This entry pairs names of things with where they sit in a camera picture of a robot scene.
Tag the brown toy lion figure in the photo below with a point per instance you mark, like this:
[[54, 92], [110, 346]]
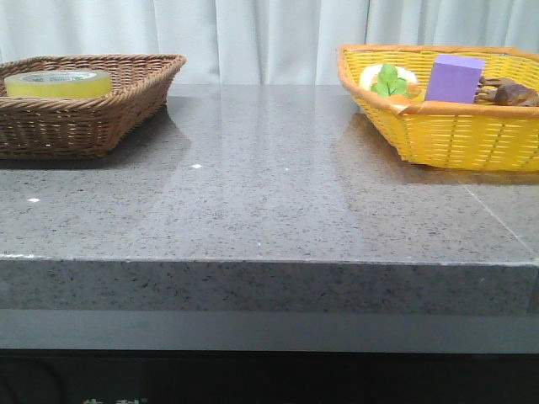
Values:
[[504, 91]]

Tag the yellow woven plastic basket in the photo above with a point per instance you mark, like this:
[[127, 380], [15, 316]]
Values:
[[481, 137]]

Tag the purple foam cube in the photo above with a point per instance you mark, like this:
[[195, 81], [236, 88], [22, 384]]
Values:
[[454, 79]]

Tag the brown wicker basket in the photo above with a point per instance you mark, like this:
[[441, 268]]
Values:
[[62, 128]]

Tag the orange plush carrot toy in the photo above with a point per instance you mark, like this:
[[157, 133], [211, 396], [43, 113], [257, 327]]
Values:
[[390, 80]]

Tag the yellow packing tape roll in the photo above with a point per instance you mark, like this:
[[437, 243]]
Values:
[[77, 83]]

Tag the grey-white curtain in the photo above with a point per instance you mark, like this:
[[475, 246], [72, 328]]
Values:
[[257, 42]]

